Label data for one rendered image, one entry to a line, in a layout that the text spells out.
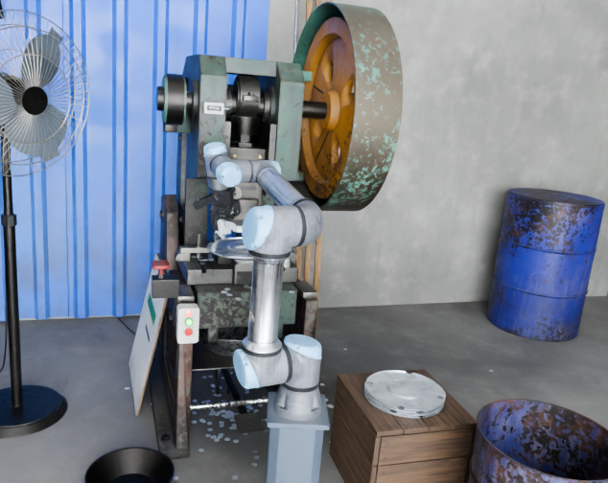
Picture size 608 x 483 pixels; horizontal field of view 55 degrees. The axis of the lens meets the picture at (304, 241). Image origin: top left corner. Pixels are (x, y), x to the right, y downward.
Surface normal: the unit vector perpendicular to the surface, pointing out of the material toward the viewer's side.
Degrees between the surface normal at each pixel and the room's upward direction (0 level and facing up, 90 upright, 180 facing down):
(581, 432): 88
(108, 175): 90
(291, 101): 90
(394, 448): 90
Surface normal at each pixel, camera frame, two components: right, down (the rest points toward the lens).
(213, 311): 0.31, 0.26
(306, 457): 0.04, 0.25
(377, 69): 0.32, -0.13
